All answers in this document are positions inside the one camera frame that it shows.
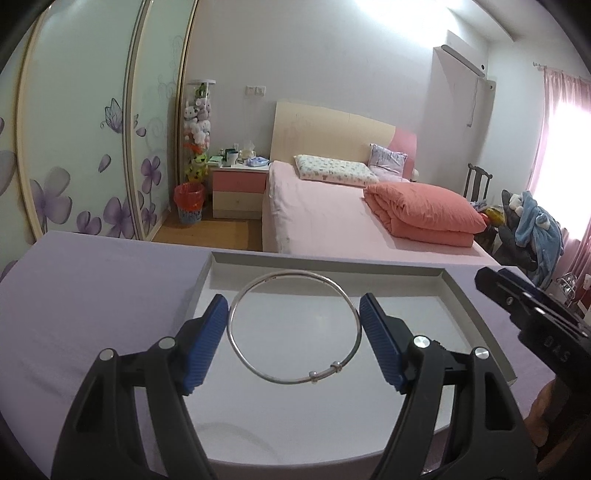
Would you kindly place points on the wall switch plate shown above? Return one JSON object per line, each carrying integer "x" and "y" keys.
{"x": 256, "y": 90}

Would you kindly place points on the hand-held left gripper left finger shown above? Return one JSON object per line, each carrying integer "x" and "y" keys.
{"x": 207, "y": 341}

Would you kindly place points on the clear tube of plush toys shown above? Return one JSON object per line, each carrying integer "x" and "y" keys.
{"x": 198, "y": 129}

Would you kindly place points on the purple tablecloth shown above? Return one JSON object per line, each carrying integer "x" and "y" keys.
{"x": 92, "y": 286}

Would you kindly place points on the pink curtain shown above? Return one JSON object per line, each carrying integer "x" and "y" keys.
{"x": 558, "y": 115}

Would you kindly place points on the dark grey clothes pile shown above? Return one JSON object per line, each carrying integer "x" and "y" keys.
{"x": 508, "y": 240}

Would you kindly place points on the red trash bin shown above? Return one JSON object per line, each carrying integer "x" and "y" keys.
{"x": 189, "y": 207}

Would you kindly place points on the light blue cloth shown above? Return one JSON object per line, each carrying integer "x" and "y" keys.
{"x": 256, "y": 162}

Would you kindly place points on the folded salmon duvet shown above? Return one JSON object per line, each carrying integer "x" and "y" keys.
{"x": 425, "y": 212}

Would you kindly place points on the white printed pillow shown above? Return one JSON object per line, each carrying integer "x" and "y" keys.
{"x": 334, "y": 170}

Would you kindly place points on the white air conditioner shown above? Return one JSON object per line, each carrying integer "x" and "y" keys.
{"x": 461, "y": 57}

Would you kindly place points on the light blue fleece robe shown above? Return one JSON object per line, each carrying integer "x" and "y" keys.
{"x": 540, "y": 230}

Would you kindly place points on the floral sliding door wardrobe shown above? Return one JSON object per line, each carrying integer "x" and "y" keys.
{"x": 78, "y": 115}

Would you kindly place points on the yellow and red toys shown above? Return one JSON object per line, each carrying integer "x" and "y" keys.
{"x": 491, "y": 216}

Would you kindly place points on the grey cardboard tray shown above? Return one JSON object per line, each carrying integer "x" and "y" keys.
{"x": 300, "y": 415}

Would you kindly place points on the pink and beige nightstand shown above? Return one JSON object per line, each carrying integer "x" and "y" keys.
{"x": 238, "y": 194}

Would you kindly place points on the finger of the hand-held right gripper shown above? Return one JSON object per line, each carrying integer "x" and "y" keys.
{"x": 501, "y": 286}

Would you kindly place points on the beige and pink headboard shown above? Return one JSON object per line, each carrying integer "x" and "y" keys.
{"x": 323, "y": 134}

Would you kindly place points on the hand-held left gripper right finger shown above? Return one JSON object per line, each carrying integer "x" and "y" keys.
{"x": 381, "y": 341}

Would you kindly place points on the green packet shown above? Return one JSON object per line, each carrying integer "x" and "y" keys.
{"x": 215, "y": 160}

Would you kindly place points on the purple floral pillow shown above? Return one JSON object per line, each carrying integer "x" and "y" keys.
{"x": 388, "y": 161}

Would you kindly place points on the tissue box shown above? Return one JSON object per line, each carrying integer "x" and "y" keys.
{"x": 248, "y": 150}

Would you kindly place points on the person's right hand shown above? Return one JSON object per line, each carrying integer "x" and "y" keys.
{"x": 547, "y": 410}

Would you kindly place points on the thin silver bangle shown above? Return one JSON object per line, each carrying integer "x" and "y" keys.
{"x": 313, "y": 374}

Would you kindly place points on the white mug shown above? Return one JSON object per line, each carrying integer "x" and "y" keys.
{"x": 232, "y": 158}

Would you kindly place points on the dark wooden chair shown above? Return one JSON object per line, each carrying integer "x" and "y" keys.
{"x": 478, "y": 182}

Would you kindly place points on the bed with pink sheet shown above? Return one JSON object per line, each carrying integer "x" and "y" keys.
{"x": 323, "y": 207}

